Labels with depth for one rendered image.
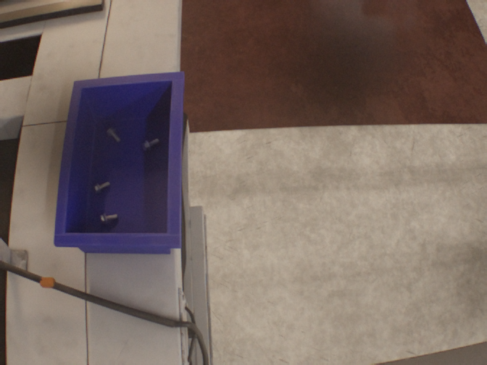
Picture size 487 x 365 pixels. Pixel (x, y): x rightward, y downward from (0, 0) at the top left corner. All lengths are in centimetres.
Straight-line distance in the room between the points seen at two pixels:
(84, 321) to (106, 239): 12
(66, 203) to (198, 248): 53
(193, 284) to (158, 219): 42
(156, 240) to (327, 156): 116
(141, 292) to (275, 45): 139
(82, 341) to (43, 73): 43
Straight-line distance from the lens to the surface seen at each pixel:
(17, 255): 78
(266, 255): 163
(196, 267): 117
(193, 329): 72
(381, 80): 197
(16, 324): 76
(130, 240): 67
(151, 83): 77
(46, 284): 72
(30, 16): 102
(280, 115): 182
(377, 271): 165
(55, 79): 91
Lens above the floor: 152
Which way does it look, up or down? 63 degrees down
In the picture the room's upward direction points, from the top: 1 degrees counter-clockwise
